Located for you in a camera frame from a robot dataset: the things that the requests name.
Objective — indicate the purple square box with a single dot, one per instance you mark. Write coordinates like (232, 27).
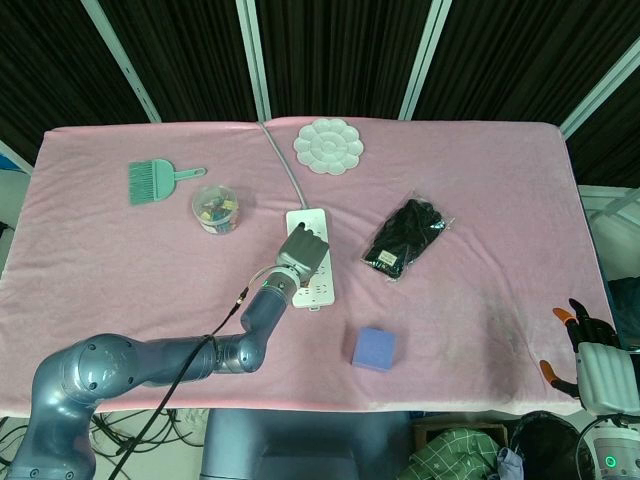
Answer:
(374, 349)

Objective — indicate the black bin bag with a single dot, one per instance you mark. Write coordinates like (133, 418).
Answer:
(542, 445)

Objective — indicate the teal mini brush dustpan set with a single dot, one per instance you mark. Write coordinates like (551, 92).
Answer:
(150, 182)

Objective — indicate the green checked cloth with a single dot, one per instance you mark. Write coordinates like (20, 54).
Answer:
(450, 457)

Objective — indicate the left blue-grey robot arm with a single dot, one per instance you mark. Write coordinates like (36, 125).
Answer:
(125, 370)

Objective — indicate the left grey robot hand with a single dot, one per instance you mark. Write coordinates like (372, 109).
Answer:
(302, 250)

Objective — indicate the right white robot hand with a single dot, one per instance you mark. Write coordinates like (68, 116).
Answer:
(597, 360)

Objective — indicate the black gloves in plastic bag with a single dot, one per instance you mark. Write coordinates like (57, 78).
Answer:
(407, 240)

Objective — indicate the pink table cloth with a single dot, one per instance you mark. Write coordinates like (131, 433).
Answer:
(450, 310)

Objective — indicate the white flower paint palette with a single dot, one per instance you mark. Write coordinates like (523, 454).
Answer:
(328, 146)

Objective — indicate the white power strip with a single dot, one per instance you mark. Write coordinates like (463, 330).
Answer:
(320, 285)

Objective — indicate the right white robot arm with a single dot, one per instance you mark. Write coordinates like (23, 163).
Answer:
(612, 450)

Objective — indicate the clear jar of clips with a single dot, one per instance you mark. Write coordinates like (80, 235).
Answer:
(217, 210)

